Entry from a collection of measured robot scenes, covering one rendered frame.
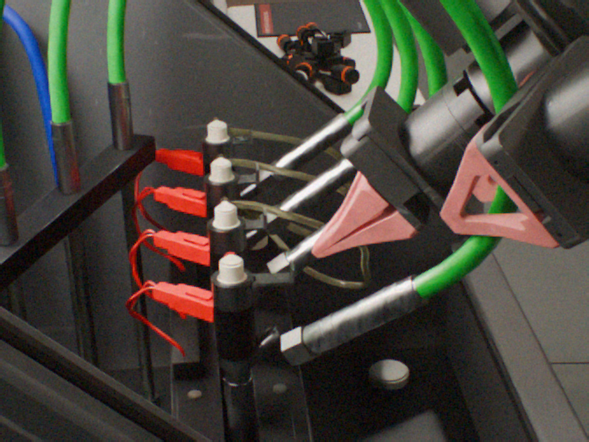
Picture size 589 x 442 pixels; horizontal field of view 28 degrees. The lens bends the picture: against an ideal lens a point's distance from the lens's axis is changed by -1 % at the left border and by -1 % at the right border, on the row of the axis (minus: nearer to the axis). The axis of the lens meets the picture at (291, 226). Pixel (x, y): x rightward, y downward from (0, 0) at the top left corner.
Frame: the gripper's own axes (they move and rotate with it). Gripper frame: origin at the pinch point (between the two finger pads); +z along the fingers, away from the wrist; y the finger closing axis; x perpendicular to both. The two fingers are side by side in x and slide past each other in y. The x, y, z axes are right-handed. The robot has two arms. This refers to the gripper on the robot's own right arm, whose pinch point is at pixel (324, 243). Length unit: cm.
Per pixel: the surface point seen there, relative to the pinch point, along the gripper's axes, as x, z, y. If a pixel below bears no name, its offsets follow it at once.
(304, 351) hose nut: 9.8, 1.2, -1.5
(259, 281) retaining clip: -0.1, 5.4, 0.8
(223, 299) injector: 1.4, 7.4, 1.8
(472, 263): 10.8, -10.5, -3.0
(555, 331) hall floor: -173, 58, -101
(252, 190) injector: -23.2, 12.3, 1.2
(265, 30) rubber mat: -90, 26, 4
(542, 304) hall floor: -185, 60, -99
